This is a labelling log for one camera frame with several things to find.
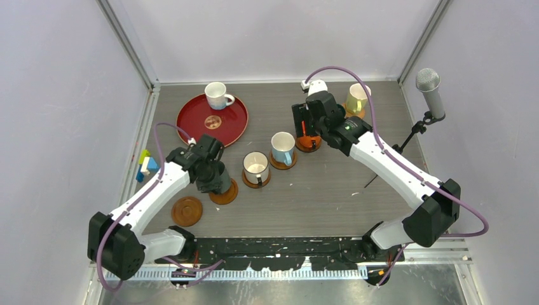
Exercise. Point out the wooden coaster five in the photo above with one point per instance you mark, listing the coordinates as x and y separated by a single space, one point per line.
187 211

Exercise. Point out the wooden coaster one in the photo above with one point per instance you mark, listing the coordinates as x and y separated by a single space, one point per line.
301 147

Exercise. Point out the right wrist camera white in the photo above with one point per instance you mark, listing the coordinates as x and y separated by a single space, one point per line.
312 87

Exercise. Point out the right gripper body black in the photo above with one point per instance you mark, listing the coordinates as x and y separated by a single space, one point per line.
322 129

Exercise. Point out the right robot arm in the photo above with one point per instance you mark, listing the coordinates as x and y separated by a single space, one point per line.
433 203

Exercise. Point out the wooden coaster two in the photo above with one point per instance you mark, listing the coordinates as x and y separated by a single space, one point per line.
282 166

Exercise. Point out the wooden coaster four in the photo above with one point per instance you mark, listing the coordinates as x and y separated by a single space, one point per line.
227 197

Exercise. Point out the colourful toy blocks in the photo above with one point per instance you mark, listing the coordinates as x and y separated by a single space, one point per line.
147 166

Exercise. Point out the woven rattan coaster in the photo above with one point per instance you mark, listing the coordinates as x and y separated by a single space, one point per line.
349 113

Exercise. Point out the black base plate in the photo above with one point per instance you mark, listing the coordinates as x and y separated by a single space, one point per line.
283 254

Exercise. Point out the yellow cream mug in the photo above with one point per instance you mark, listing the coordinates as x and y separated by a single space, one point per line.
357 97

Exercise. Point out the wooden coaster three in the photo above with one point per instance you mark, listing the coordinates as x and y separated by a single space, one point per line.
256 180

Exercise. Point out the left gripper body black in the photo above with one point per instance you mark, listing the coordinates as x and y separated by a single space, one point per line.
211 180

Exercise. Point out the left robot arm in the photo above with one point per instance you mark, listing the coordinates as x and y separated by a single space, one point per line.
116 241

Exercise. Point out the light blue mug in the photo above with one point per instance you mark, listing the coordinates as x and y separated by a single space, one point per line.
283 144

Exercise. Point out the silver microphone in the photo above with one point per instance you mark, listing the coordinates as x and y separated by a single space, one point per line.
428 82

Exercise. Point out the silver white mug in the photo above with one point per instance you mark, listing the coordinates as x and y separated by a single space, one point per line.
255 162

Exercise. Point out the red round tray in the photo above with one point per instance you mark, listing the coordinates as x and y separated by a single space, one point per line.
196 118

